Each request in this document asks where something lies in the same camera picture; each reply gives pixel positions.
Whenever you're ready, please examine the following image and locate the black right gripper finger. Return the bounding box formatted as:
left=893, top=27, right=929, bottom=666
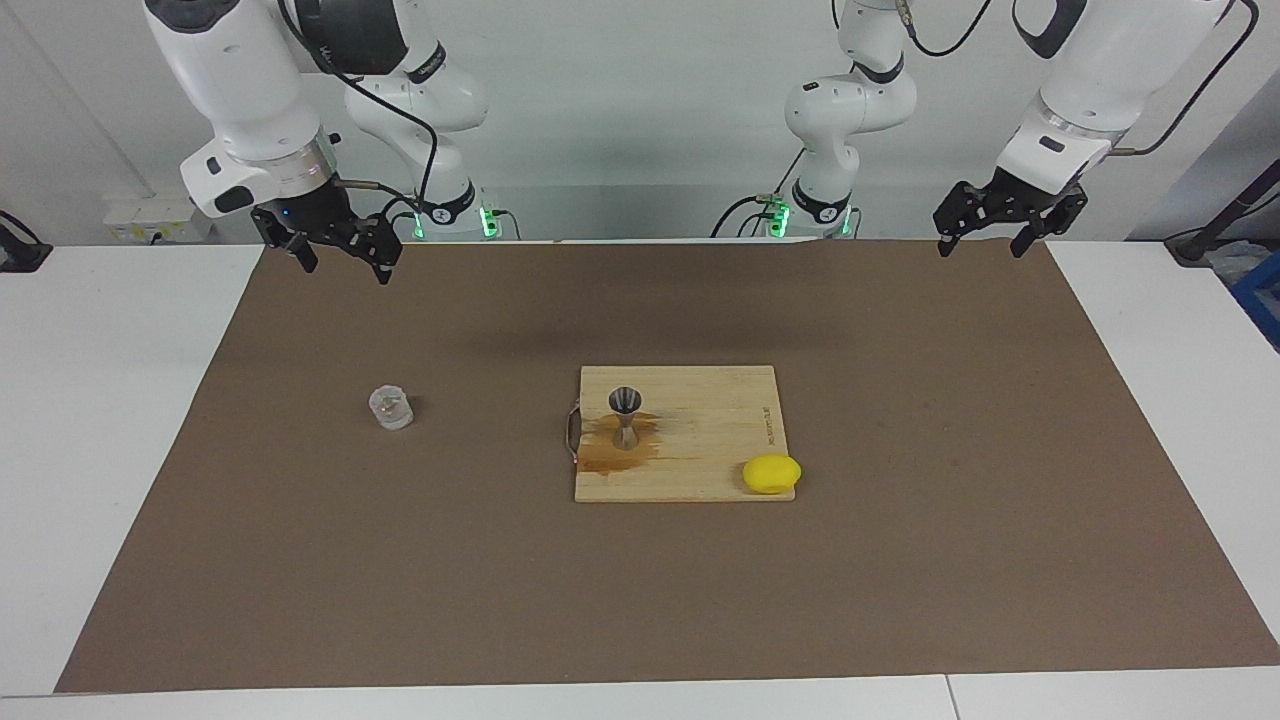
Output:
left=250, top=205, right=319, bottom=274
left=335, top=212, right=404, bottom=286

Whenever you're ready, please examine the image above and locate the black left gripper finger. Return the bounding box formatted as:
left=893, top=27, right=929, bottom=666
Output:
left=933, top=180, right=1001, bottom=259
left=1012, top=188, right=1089, bottom=259

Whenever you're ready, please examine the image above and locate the small clear glass cup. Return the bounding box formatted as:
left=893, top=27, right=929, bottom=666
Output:
left=369, top=386, right=415, bottom=431

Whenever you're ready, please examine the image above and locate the steel jigger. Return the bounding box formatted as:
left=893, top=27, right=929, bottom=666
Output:
left=609, top=386, right=644, bottom=451

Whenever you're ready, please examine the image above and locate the black stand pole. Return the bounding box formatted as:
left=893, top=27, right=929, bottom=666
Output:
left=1165, top=160, right=1280, bottom=266

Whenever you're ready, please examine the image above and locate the white socket box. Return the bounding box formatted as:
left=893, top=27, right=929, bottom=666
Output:
left=103, top=193, right=213, bottom=244

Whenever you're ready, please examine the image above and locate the brown table mat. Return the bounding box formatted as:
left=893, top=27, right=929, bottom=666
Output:
left=55, top=238, right=1280, bottom=693

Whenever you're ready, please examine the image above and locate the wooden cutting board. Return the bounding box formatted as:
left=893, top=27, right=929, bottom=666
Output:
left=563, top=365, right=798, bottom=503

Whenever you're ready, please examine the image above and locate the yellow lemon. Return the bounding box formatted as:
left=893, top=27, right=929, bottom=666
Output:
left=742, top=454, right=803, bottom=496

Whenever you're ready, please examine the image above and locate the black right base cable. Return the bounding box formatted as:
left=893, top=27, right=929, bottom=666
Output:
left=372, top=193, right=419, bottom=242

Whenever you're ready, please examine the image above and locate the black base cable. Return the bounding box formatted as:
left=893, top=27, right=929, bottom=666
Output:
left=372, top=193, right=419, bottom=242
left=711, top=150, right=806, bottom=239

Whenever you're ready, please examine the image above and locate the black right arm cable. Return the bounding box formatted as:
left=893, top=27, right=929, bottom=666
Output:
left=280, top=0, right=439, bottom=216

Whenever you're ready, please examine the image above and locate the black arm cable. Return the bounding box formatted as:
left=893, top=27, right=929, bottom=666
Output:
left=897, top=0, right=1259, bottom=156
left=280, top=0, right=439, bottom=216

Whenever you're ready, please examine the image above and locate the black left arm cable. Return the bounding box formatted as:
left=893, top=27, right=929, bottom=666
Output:
left=897, top=0, right=1259, bottom=156

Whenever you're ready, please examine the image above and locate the black left base cable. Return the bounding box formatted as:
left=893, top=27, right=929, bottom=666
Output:
left=711, top=150, right=806, bottom=239

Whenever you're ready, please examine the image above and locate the black clamp mount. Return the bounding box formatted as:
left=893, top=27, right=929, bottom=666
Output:
left=0, top=210, right=53, bottom=273

